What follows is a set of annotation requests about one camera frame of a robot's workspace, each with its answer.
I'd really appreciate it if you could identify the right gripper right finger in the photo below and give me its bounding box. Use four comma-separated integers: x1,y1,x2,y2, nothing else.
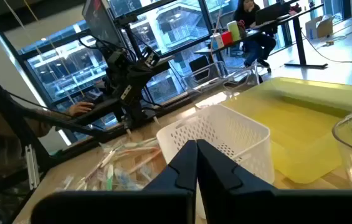
196,139,352,224

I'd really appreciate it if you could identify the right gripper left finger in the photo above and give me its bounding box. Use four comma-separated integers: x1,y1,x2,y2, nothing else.
31,139,197,224

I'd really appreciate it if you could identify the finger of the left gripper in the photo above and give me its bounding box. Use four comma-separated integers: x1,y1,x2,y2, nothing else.
133,77,151,98
146,73,161,90

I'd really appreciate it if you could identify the person's hand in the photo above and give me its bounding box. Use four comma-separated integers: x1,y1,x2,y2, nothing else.
67,101,95,117

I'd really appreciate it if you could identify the black office chair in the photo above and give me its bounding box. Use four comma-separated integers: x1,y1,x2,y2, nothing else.
189,55,211,82

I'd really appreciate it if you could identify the large window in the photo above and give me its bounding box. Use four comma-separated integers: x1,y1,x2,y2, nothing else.
16,0,352,106

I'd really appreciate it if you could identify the small white and blue box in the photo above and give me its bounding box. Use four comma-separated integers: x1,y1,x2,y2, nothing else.
209,32,226,50

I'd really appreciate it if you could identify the black monitor on stand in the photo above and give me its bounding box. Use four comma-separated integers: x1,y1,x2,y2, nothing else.
81,0,126,48

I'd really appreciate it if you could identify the yellow translucent plastic bin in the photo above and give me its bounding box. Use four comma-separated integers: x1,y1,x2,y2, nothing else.
222,77,352,184

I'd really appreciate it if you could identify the red box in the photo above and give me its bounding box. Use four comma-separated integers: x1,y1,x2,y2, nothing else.
220,30,234,46

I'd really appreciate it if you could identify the white perforated plastic basket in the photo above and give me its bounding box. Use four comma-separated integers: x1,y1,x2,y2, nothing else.
156,104,275,218

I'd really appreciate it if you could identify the pale green cylinder container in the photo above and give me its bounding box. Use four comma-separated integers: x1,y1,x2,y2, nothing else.
226,20,242,42

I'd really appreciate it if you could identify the black laptop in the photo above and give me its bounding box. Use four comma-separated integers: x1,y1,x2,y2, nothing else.
254,1,292,26

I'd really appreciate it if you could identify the black standing desk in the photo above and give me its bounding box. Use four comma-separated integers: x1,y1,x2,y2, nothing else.
193,2,329,70

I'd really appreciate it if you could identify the white cardboard box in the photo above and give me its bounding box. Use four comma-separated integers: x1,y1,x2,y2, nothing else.
305,14,335,40

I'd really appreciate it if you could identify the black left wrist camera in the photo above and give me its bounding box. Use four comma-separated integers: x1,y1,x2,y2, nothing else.
140,45,161,68

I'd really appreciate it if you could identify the silver bracket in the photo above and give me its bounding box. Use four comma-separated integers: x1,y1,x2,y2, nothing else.
24,144,42,191

